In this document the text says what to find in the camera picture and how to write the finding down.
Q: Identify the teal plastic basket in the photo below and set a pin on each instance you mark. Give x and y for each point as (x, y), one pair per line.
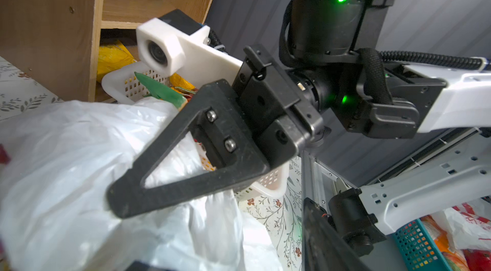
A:
(418, 250)

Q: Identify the floral table mat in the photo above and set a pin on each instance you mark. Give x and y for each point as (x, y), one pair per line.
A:
(276, 202)

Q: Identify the wooden shelf unit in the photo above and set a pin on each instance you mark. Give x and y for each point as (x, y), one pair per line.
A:
(56, 41)

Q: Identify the yellow snack packet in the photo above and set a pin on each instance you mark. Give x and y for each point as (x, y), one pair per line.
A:
(112, 56)

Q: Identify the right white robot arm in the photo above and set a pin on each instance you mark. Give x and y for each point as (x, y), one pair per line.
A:
(381, 95)

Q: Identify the white plastic grocery bag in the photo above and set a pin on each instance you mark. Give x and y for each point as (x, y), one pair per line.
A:
(76, 194)

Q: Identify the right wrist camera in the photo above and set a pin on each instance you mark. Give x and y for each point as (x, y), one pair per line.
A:
(176, 44)

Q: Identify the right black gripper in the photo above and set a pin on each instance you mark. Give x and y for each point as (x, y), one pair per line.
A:
(207, 148)

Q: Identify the white plastic fruit basket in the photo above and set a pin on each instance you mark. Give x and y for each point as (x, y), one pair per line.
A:
(123, 86)

